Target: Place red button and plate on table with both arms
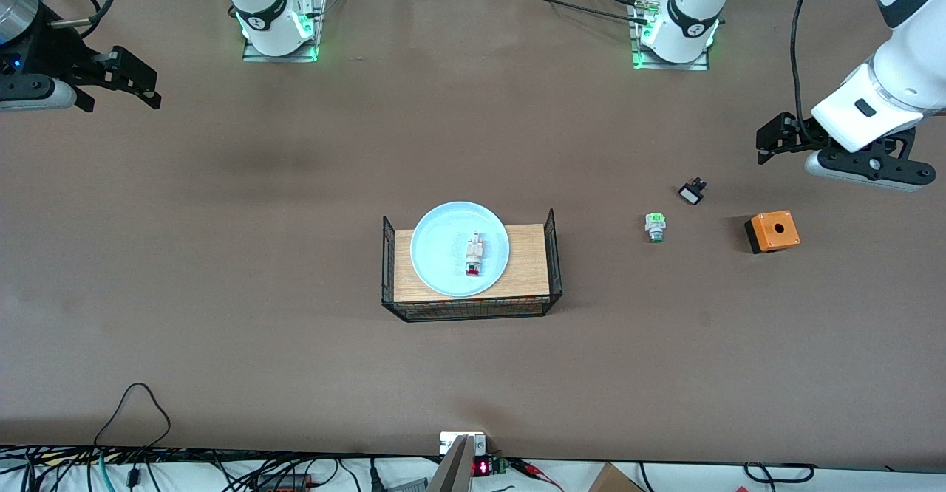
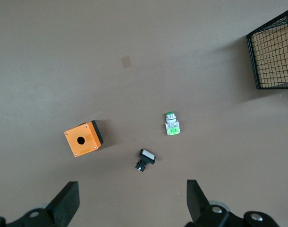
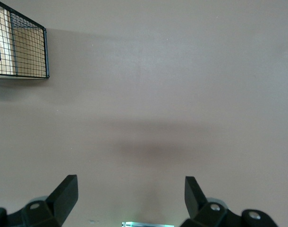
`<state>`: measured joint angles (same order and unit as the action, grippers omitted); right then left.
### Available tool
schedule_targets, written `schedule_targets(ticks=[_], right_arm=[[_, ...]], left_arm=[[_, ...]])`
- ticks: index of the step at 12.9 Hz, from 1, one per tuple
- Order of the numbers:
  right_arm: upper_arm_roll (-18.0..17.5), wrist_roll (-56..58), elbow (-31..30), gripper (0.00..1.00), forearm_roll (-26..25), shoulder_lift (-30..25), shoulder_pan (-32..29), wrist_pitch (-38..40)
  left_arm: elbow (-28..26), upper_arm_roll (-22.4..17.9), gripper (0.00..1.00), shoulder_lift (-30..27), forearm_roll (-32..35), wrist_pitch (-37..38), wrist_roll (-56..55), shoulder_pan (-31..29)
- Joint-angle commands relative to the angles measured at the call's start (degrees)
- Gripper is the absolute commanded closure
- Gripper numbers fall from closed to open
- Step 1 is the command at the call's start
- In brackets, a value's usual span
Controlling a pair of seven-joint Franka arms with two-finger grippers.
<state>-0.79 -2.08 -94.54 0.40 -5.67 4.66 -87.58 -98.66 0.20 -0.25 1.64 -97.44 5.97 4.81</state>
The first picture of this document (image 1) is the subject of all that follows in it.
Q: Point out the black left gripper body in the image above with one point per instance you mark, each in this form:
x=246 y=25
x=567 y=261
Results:
x=797 y=135

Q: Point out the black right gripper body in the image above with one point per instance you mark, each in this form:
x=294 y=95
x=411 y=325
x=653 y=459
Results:
x=55 y=57

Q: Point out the red push button switch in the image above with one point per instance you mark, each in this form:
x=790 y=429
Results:
x=474 y=257

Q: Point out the light blue round plate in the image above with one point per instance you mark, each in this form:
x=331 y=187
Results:
x=443 y=255

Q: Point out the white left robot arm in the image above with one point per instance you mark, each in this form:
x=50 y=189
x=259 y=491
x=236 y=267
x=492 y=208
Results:
x=902 y=71

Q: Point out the black square push button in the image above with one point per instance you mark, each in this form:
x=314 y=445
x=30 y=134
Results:
x=692 y=194

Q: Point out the brown cardboard box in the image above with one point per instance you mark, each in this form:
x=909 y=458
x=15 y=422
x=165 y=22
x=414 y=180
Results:
x=613 y=479

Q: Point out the red black clip leads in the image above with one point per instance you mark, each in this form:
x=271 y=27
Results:
x=536 y=471

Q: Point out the red digit display module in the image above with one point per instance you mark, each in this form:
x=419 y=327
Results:
x=482 y=467

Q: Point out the orange button enclosure box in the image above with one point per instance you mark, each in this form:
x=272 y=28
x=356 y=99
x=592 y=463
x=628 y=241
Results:
x=774 y=230

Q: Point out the green push button switch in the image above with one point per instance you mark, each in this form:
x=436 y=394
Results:
x=655 y=226

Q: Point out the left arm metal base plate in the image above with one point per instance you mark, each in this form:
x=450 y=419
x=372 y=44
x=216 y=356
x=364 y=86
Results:
x=639 y=52

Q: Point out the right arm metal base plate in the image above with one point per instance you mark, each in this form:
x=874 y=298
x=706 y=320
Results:
x=319 y=19

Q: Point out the silver camera mount bracket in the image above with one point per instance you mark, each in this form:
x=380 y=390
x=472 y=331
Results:
x=454 y=451

